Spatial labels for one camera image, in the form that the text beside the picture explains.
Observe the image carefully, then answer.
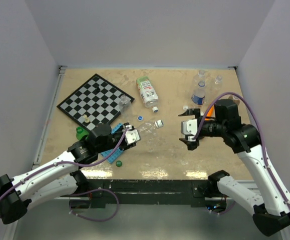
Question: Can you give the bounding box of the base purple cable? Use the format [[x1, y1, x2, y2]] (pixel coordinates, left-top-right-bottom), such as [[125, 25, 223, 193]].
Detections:
[[69, 188, 118, 222]]

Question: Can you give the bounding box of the black white chessboard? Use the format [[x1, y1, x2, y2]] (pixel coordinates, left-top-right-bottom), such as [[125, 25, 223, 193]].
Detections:
[[57, 74, 135, 131]]

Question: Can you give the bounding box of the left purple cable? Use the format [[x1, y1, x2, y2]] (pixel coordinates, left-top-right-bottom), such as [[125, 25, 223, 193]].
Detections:
[[0, 126, 133, 222]]

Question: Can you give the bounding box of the green bottle cap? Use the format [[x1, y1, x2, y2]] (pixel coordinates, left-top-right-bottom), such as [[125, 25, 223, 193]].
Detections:
[[116, 160, 122, 167]]

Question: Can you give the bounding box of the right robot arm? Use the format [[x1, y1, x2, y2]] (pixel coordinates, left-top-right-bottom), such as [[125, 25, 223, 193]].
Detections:
[[180, 99, 290, 237]]

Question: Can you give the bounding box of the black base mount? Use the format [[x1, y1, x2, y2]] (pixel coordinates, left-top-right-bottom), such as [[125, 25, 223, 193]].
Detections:
[[59, 179, 233, 209]]

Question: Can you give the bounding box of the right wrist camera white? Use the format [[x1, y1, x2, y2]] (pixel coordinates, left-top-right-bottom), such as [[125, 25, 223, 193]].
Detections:
[[180, 119, 198, 142]]

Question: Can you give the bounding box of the clear bottle back row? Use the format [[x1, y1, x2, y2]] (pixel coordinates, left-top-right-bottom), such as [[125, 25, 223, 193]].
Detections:
[[192, 70, 206, 87]]

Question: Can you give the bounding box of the aluminium frame rail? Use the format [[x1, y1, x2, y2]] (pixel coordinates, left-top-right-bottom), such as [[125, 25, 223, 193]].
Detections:
[[39, 65, 68, 141]]

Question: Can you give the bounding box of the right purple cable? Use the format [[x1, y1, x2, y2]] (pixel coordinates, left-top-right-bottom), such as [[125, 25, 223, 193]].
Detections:
[[192, 91, 290, 232]]

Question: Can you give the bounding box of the cream chess piece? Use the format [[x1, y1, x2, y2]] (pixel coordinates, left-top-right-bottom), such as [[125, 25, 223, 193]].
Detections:
[[83, 114, 90, 123]]

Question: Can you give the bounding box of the blue studded baseplate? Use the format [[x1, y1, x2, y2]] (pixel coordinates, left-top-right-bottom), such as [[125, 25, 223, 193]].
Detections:
[[100, 123, 124, 164]]

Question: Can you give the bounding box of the blue label water bottle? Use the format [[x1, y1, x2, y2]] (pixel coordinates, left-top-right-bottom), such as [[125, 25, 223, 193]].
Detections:
[[191, 80, 206, 106]]

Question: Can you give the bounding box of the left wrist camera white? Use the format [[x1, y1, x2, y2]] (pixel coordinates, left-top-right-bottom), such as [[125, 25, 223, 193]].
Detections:
[[125, 125, 141, 145]]

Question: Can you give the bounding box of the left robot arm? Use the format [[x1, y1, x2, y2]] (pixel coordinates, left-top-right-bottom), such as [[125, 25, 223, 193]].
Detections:
[[0, 123, 141, 225]]

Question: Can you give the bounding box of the juice bottle with white label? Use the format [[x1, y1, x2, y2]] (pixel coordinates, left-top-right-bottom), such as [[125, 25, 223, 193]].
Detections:
[[136, 76, 159, 113]]

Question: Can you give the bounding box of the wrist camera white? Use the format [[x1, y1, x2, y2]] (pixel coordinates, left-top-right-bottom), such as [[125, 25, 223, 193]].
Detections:
[[125, 125, 141, 145], [180, 119, 198, 142]]

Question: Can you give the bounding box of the green plastic bottle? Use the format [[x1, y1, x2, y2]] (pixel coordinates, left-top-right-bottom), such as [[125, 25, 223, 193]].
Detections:
[[76, 126, 89, 141]]

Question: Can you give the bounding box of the orange plastic carrot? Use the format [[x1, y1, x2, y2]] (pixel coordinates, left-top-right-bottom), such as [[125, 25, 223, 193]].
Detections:
[[206, 106, 214, 118]]

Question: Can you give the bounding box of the orange tea bottle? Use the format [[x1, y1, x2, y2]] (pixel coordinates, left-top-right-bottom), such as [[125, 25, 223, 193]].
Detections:
[[230, 95, 240, 105]]

